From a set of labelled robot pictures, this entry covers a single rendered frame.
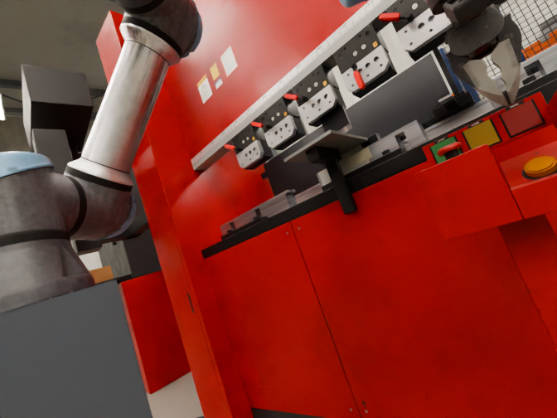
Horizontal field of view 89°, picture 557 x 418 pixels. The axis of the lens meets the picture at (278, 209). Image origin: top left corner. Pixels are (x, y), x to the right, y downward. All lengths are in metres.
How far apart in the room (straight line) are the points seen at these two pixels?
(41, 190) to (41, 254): 0.10
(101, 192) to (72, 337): 0.26
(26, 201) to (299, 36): 1.03
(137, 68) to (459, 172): 0.59
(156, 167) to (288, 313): 0.96
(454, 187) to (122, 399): 0.56
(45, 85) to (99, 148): 1.23
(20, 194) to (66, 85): 1.37
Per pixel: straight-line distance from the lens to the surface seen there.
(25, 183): 0.54
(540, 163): 0.59
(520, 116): 0.68
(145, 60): 0.65
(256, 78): 1.36
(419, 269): 0.90
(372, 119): 1.62
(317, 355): 1.19
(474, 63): 0.59
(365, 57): 1.09
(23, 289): 0.48
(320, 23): 1.23
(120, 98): 0.63
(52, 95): 1.81
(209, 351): 1.51
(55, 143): 1.65
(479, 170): 0.53
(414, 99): 1.57
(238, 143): 1.39
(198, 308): 1.47
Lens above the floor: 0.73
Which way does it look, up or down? 8 degrees up
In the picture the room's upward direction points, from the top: 20 degrees counter-clockwise
